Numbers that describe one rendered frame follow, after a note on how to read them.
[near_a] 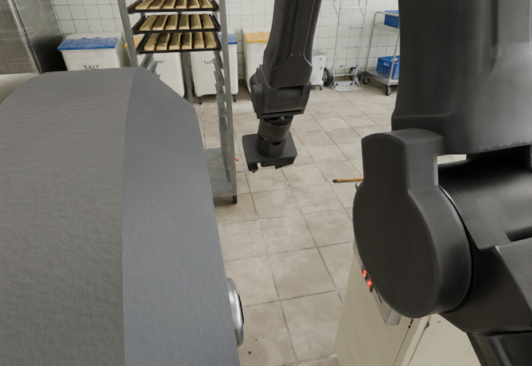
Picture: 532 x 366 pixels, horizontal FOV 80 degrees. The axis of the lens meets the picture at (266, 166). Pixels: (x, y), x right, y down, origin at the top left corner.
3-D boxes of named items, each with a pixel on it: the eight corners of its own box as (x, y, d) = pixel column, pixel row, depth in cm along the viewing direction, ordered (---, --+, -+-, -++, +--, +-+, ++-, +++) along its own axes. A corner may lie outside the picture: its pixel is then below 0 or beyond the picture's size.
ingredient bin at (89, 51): (78, 116, 353) (55, 43, 312) (91, 97, 405) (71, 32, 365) (130, 111, 364) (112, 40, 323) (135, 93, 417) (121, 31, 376)
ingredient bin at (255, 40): (248, 102, 387) (246, 36, 347) (243, 86, 441) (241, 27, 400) (291, 100, 394) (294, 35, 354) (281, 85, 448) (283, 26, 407)
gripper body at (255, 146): (241, 140, 65) (242, 118, 59) (287, 134, 67) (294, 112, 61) (247, 167, 62) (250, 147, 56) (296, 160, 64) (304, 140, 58)
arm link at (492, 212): (570, 379, 11) (680, 339, 12) (432, 133, 15) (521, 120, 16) (422, 362, 19) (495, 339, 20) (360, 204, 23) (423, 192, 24)
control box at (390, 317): (362, 247, 93) (370, 210, 85) (400, 325, 72) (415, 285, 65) (350, 248, 92) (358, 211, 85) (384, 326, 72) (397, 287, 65)
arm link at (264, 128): (265, 124, 51) (298, 120, 53) (256, 92, 54) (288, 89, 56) (261, 146, 57) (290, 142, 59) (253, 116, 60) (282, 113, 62)
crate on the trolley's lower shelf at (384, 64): (408, 68, 453) (411, 54, 442) (427, 75, 422) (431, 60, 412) (374, 71, 437) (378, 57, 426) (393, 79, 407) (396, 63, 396)
